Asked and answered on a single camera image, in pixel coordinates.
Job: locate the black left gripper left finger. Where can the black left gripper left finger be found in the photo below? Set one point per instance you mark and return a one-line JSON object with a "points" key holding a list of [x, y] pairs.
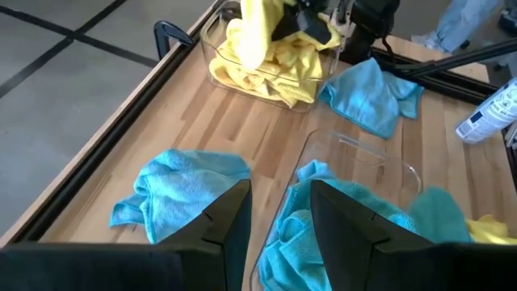
{"points": [[182, 266]]}

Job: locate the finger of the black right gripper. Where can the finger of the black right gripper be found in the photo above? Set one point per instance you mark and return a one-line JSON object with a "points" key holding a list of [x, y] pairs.
{"points": [[319, 28], [291, 24]]}

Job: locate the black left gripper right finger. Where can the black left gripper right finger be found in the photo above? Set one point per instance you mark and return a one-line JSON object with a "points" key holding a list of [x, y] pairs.
{"points": [[383, 266]]}

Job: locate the yellow microfiber towel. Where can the yellow microfiber towel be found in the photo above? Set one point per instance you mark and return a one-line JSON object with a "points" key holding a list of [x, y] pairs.
{"points": [[282, 87], [299, 56], [490, 232], [252, 40]]}

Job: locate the clear plastic basket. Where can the clear plastic basket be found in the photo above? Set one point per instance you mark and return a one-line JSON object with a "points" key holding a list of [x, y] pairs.
{"points": [[210, 48], [355, 151]]}

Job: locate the white and blue bottle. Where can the white and blue bottle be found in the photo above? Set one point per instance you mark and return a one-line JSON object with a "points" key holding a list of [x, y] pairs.
{"points": [[488, 115]]}

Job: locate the black table clamp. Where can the black table clamp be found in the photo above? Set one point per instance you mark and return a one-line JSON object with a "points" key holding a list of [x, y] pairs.
{"points": [[159, 40]]}

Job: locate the black aluminium table frame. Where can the black aluminium table frame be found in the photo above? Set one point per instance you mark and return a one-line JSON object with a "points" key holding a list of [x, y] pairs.
{"points": [[464, 56]]}

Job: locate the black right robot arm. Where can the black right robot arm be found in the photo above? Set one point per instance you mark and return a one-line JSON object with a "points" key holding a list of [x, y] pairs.
{"points": [[371, 16]]}

